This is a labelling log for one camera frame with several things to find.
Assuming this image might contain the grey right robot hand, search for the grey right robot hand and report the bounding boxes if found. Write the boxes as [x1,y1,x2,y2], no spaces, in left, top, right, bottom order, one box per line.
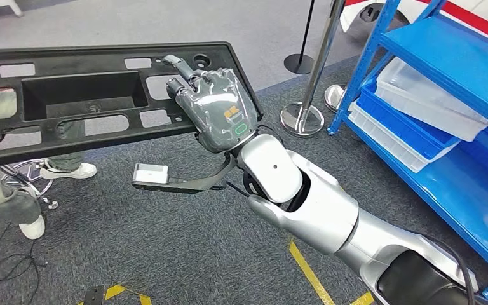
[161,53,264,155]

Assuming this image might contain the black plastic frame part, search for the black plastic frame part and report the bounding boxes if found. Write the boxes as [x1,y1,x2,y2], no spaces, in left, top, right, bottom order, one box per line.
[0,41,264,172]

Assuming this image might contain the blue metal shelf rack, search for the blue metal shelf rack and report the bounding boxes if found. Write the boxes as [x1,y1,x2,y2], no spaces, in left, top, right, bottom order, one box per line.
[327,0,488,304]

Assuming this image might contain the black base stanchion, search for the black base stanchion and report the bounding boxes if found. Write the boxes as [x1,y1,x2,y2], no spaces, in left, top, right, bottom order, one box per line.
[283,0,316,76]

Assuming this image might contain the yellow floor tape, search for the yellow floor tape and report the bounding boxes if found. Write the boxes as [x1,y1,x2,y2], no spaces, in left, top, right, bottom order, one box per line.
[78,284,153,305]
[288,240,376,305]

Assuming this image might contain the chrome chair base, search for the chrome chair base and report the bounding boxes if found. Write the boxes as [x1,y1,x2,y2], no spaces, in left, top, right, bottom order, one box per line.
[0,159,60,210]

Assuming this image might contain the black robot foot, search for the black robot foot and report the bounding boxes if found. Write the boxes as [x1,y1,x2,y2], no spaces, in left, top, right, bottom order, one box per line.
[83,286,106,305]

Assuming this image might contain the person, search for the person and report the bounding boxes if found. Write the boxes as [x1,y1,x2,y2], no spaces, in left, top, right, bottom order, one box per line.
[0,88,98,241]

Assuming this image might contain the red barrier belt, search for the red barrier belt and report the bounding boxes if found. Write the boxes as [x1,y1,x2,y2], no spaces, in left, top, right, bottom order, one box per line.
[344,0,488,39]

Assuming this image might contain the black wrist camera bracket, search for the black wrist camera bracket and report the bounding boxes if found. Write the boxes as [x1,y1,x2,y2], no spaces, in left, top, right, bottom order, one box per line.
[131,153,238,195]

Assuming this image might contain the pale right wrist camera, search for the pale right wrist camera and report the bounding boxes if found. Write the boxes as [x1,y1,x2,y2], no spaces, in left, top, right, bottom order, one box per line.
[132,163,170,185]

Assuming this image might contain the thin black floor cable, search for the thin black floor cable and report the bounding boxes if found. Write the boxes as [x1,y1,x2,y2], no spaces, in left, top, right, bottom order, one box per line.
[0,223,48,305]

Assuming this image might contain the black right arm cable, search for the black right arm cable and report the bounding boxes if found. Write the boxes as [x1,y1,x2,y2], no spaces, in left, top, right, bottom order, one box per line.
[418,233,477,305]

